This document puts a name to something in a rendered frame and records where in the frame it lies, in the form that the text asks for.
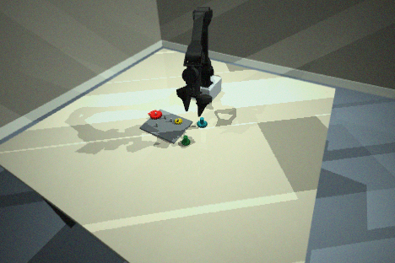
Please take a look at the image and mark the teal gear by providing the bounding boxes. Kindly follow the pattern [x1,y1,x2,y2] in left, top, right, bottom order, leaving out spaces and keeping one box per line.
[197,117,208,128]

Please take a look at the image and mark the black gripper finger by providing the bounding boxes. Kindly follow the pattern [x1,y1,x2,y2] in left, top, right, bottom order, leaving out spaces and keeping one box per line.
[196,102,209,117]
[182,96,192,111]

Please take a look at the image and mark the green gear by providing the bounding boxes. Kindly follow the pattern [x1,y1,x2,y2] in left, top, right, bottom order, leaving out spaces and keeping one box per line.
[181,135,190,146]

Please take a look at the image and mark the red gear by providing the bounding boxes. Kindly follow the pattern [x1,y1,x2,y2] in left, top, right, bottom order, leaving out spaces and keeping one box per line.
[150,110,162,119]

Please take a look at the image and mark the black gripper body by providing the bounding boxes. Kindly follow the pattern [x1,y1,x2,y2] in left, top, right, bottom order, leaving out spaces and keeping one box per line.
[186,80,212,104]

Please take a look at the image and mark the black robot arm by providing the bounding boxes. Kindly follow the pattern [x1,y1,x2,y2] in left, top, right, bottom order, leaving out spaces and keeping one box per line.
[176,7,214,99]

